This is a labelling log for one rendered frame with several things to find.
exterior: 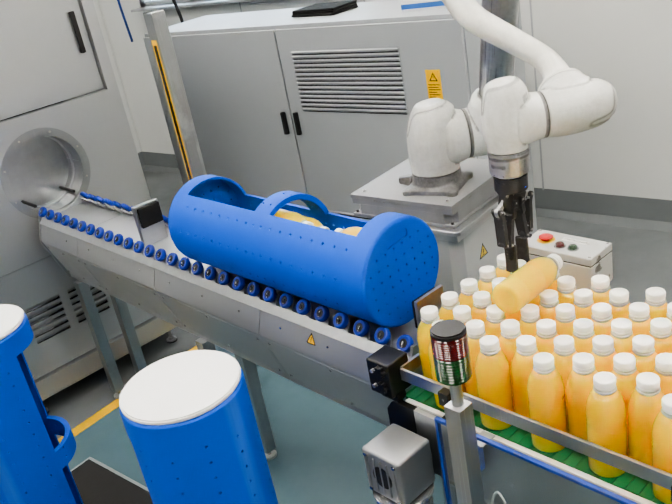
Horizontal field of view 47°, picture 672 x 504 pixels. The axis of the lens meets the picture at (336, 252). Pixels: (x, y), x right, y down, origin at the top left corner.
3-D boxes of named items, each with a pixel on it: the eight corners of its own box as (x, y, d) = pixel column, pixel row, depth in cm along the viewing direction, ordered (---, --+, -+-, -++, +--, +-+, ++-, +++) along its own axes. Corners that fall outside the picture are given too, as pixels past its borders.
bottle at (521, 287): (526, 305, 159) (571, 269, 171) (504, 278, 161) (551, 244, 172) (506, 319, 165) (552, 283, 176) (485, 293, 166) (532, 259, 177)
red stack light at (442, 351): (447, 338, 139) (445, 319, 137) (476, 348, 134) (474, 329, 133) (425, 355, 135) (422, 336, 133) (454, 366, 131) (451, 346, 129)
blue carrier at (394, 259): (249, 235, 268) (225, 160, 255) (448, 291, 206) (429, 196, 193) (184, 275, 253) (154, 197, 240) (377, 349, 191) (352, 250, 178)
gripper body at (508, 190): (507, 164, 177) (510, 202, 181) (484, 177, 172) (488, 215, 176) (535, 168, 172) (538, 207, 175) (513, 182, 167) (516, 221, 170)
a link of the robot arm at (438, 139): (406, 166, 252) (397, 100, 243) (461, 155, 253) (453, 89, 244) (416, 182, 238) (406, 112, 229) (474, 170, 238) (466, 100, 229)
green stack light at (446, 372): (451, 361, 141) (448, 339, 139) (479, 372, 136) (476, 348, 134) (428, 379, 137) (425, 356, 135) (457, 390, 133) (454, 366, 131)
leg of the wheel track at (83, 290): (122, 390, 375) (82, 276, 349) (128, 394, 371) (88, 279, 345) (112, 396, 371) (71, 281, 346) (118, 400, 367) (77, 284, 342)
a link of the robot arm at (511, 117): (491, 160, 164) (551, 148, 165) (484, 88, 158) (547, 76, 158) (477, 146, 174) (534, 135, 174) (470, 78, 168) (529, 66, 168)
